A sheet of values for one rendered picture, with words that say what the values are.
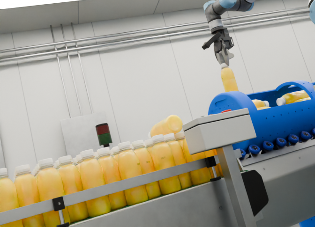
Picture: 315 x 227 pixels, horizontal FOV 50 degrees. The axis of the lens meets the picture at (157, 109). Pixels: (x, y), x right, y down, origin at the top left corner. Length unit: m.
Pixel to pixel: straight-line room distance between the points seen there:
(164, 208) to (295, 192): 0.65
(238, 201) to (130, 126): 3.89
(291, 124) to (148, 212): 0.80
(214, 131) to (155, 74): 4.16
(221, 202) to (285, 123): 0.53
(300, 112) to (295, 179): 0.30
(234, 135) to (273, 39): 5.23
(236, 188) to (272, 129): 0.47
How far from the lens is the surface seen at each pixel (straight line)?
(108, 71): 5.05
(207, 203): 1.11
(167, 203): 1.04
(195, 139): 1.03
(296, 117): 1.56
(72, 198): 0.98
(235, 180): 1.08
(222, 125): 1.05
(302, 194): 1.54
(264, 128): 1.43
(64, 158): 1.05
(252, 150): 1.39
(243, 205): 1.08
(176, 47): 5.41
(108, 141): 1.59
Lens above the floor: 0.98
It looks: 10 degrees up
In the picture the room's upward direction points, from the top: 15 degrees counter-clockwise
